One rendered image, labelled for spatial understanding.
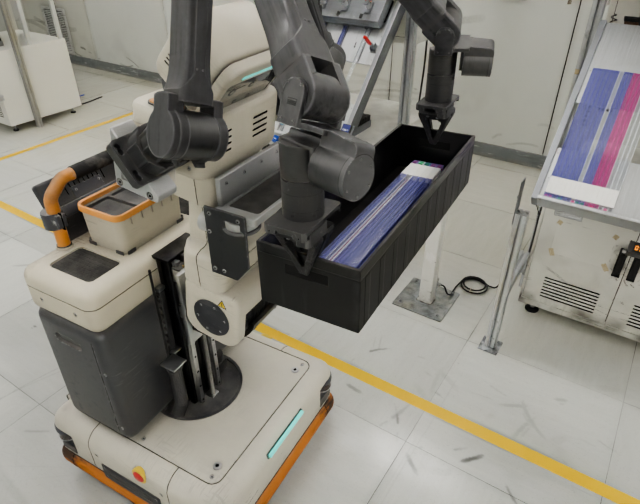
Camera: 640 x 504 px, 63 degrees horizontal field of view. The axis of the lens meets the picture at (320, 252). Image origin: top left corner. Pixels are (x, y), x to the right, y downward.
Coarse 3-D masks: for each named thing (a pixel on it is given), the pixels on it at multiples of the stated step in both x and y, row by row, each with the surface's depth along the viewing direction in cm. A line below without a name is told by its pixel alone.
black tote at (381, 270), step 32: (416, 128) 117; (384, 160) 115; (448, 160) 117; (448, 192) 104; (416, 224) 89; (288, 256) 76; (384, 256) 78; (288, 288) 79; (320, 288) 76; (352, 288) 73; (384, 288) 82; (352, 320) 76
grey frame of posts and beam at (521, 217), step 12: (600, 0) 184; (600, 12) 185; (588, 24) 188; (588, 36) 190; (588, 48) 192; (576, 72) 197; (576, 108) 204; (516, 216) 184; (528, 216) 185; (516, 228) 186; (516, 240) 188; (516, 252) 190; (504, 264) 195; (516, 264) 197; (504, 276) 198; (504, 288) 200; (504, 300) 203; (492, 312) 209; (492, 324) 211; (492, 336) 215; (492, 348) 217
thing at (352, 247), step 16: (416, 160) 118; (400, 176) 111; (416, 176) 111; (432, 176) 111; (384, 192) 105; (400, 192) 105; (416, 192) 105; (368, 208) 99; (384, 208) 99; (400, 208) 99; (352, 224) 94; (368, 224) 94; (384, 224) 94; (336, 240) 90; (352, 240) 90; (368, 240) 90; (320, 256) 86; (336, 256) 86; (352, 256) 86; (368, 256) 87
